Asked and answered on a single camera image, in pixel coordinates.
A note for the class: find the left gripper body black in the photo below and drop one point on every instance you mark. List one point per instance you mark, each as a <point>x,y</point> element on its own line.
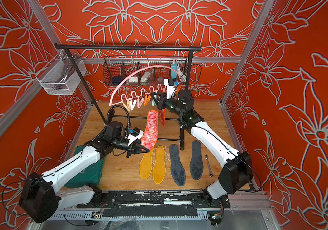
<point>130,150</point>

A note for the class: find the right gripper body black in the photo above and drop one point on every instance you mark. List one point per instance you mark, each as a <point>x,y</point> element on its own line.
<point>173,106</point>

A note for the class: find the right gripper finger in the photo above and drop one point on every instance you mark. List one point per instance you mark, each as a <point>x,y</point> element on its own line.
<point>155,101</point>
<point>157,95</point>

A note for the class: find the red insole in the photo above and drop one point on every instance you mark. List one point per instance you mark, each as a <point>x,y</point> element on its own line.
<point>162,117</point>
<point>150,136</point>

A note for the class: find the red insole front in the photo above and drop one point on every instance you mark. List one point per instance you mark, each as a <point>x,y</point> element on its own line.
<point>150,136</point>

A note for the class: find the yellow insole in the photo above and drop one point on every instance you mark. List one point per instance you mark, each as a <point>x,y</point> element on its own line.
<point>159,169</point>
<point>146,165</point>

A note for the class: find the yellow insole front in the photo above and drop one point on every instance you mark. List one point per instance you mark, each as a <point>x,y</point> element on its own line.
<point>159,169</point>

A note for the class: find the dark grey insole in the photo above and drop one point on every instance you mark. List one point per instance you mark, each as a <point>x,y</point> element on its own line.
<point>196,164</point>
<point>177,170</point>

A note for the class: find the dark grey insole front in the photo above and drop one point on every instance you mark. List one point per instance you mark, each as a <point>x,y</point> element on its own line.
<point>196,164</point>

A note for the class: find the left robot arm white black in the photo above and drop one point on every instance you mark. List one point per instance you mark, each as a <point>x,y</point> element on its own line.
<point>41,196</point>

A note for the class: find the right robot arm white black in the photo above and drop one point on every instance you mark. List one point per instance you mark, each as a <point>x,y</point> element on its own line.
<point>236,166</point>

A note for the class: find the grey item in basket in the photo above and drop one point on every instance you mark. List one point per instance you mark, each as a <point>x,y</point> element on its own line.
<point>146,78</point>

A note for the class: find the light blue box in basket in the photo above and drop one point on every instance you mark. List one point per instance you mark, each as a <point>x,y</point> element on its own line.
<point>173,65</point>

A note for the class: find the white box in basket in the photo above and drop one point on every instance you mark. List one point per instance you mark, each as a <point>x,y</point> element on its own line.
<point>133,80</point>

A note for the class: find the dark blue round item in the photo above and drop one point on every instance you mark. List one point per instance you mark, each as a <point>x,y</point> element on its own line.
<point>116,80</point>

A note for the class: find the green plastic tool case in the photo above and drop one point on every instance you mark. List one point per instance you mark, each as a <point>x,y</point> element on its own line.
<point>90,175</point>

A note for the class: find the silver wrench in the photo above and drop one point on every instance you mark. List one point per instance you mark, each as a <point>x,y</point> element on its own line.
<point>209,166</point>

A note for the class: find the black metal clothes rack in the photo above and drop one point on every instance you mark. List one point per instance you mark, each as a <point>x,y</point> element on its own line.
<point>130,96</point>

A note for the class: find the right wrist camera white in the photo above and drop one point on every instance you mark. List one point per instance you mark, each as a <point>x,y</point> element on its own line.
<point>172,87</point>

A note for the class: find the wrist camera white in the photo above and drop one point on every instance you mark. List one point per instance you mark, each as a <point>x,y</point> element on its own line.
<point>135,134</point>
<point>172,87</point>

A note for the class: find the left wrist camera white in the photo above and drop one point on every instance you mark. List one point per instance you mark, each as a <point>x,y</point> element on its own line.
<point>135,134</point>

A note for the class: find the black wire wall basket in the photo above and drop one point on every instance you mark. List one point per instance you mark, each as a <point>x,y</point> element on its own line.
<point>143,71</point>

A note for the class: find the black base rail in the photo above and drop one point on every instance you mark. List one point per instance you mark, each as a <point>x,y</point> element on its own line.
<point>156,204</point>

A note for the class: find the white mesh wall basket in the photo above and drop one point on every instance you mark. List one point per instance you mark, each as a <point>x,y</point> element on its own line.
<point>60,78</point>

